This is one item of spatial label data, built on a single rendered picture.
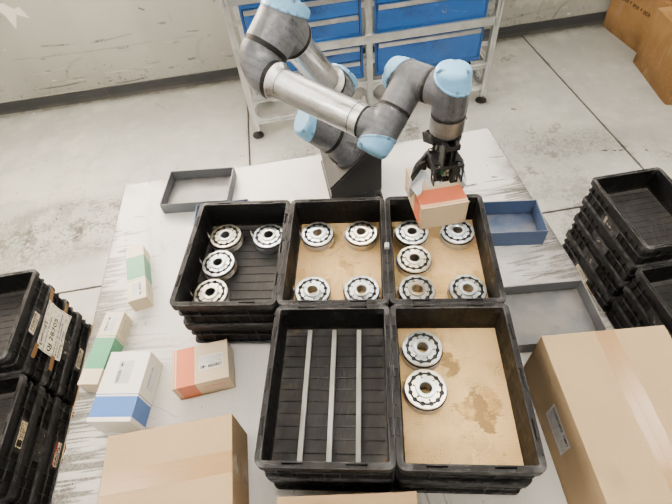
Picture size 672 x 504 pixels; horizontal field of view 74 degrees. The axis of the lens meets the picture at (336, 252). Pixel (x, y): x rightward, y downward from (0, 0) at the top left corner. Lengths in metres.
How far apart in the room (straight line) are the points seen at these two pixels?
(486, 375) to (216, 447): 0.68
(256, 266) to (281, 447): 0.56
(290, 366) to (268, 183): 0.90
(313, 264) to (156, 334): 0.55
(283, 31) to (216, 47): 2.84
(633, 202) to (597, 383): 1.22
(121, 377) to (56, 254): 1.79
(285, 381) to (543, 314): 0.80
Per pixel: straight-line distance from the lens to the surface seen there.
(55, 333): 2.19
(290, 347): 1.25
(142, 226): 1.90
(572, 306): 1.55
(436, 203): 1.14
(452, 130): 1.02
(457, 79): 0.95
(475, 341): 1.26
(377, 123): 0.99
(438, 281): 1.34
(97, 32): 4.13
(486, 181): 1.86
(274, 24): 1.20
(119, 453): 1.25
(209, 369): 1.34
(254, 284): 1.38
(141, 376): 1.39
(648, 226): 2.21
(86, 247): 3.05
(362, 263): 1.37
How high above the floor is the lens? 1.92
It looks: 51 degrees down
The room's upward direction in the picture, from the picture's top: 7 degrees counter-clockwise
